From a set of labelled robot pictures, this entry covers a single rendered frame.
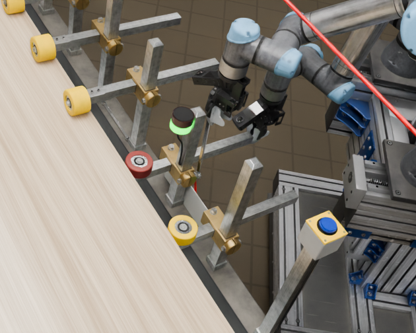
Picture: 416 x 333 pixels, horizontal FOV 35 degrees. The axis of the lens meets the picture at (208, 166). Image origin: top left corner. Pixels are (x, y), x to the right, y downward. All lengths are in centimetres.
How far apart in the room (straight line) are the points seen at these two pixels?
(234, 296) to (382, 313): 91
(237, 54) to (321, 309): 124
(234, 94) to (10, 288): 75
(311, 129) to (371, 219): 155
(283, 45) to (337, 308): 126
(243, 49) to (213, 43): 217
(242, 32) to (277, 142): 178
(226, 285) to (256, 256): 97
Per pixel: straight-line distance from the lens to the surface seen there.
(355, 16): 171
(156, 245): 175
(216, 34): 393
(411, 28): 151
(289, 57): 168
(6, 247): 172
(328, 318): 261
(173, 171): 198
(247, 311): 194
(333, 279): 271
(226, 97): 180
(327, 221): 149
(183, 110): 179
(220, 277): 197
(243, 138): 212
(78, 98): 196
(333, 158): 344
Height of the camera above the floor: 233
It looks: 47 degrees down
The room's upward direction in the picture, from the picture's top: 17 degrees clockwise
